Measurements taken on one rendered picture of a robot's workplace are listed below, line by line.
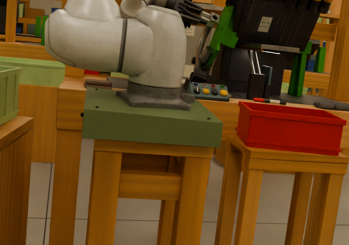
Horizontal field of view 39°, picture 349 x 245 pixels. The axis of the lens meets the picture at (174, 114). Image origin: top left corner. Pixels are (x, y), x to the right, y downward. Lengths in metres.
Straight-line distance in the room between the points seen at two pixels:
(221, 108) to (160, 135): 0.65
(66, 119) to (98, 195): 0.53
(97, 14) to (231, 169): 0.75
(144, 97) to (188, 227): 0.38
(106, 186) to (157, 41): 0.41
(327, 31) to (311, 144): 1.23
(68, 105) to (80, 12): 0.51
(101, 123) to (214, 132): 0.29
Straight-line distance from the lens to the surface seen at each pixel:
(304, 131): 1.64
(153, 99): 1.37
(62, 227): 1.93
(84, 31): 1.35
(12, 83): 1.71
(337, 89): 2.75
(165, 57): 1.35
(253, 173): 1.59
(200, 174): 1.36
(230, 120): 1.90
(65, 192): 1.89
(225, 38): 2.11
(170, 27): 1.36
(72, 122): 1.81
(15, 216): 1.74
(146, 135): 1.26
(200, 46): 2.23
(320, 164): 1.66
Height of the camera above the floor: 1.13
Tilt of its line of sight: 9 degrees down
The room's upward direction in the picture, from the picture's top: 6 degrees clockwise
